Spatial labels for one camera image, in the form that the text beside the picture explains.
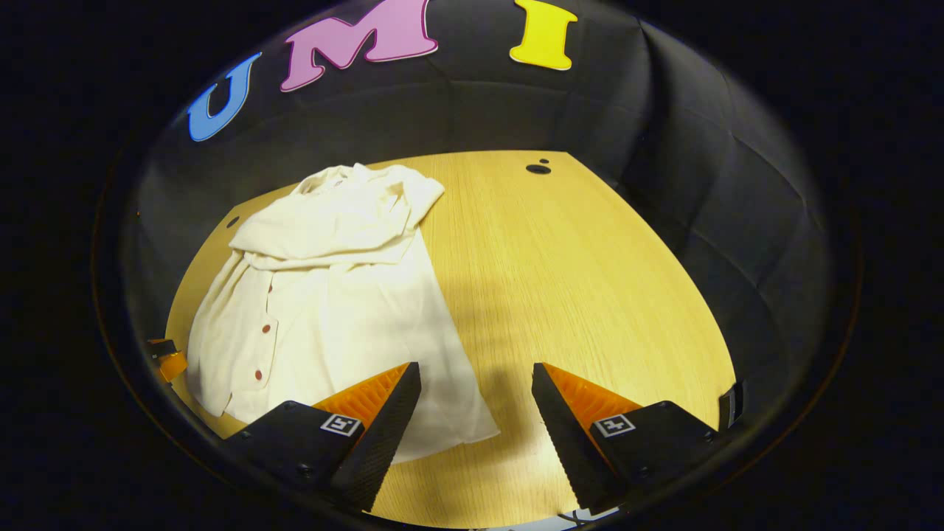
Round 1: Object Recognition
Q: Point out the black backdrop cloth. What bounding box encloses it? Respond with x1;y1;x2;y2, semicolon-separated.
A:
122;0;834;443

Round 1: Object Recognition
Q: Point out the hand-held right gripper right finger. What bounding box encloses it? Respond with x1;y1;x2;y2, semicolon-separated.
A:
531;362;720;515

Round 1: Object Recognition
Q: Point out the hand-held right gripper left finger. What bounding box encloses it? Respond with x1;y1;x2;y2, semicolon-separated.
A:
221;361;423;513

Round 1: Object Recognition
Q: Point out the cream button-up shirt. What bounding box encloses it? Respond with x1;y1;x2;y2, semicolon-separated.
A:
184;162;502;464

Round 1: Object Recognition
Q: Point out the black strap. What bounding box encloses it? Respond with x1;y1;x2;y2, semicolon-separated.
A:
718;378;746;431

